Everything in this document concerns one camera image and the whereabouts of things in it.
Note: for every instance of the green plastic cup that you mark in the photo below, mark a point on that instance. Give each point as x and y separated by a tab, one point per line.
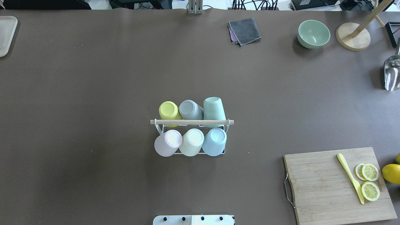
213	109

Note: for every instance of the pink plastic cup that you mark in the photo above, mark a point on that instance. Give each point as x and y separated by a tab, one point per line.
167	143

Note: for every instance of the grey plastic cup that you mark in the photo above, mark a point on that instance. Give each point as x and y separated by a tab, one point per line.
189	110

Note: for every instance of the cream plastic cup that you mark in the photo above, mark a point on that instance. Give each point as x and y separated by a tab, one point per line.
192	142

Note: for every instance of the yellow plastic cup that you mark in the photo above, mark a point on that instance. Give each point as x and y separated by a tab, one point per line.
169	111

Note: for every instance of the light blue plastic cup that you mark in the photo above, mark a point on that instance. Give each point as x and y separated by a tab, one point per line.
214	142

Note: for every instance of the grey folded cloth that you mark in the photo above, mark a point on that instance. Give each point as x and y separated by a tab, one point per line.
244	31

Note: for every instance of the green bowl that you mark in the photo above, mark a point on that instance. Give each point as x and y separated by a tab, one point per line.
313	34

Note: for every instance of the yellow plastic knife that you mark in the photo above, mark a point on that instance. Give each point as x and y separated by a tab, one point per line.
354	182

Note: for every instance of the wooden cutting board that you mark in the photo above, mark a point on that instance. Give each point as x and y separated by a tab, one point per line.
323	193

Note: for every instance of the wooden mug tree stand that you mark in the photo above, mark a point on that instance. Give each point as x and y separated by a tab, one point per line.
354	36

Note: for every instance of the lemon slice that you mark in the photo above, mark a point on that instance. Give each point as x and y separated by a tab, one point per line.
367	172
370	191

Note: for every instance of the metal scoop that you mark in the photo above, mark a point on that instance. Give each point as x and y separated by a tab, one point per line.
392	70

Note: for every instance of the yellow lemon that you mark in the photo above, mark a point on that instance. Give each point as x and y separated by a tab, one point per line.
391	173
397	159

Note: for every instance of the cream plastic tray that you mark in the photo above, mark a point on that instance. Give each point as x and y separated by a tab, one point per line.
8	26

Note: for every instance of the white wire cup holder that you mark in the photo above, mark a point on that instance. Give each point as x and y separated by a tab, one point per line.
159	124

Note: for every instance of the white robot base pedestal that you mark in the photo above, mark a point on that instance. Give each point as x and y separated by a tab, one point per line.
194	220

